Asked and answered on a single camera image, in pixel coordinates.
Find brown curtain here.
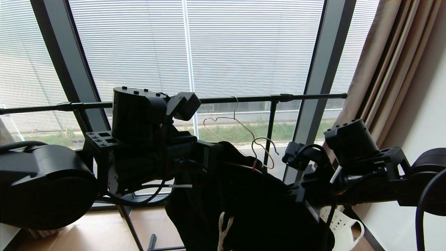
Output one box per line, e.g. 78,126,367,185
343,0,443,140

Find black clothes rack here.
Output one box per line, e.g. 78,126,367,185
0,93,348,251

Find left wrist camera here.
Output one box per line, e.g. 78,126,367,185
167,92,202,122

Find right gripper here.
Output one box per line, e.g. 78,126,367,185
289,167,345,223

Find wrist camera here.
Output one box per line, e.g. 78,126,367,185
282,141,310,166
167,92,202,122

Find window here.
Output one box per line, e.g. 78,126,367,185
0,0,380,210

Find black trousers with white cord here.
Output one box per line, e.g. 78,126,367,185
164,141,335,251

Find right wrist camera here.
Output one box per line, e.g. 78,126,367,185
282,141,310,166

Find black cable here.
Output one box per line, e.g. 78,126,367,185
415,168,446,251
0,140,47,154

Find white laundry basket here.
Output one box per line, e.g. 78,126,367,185
319,206,365,251

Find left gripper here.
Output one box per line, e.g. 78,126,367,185
171,136,223,175

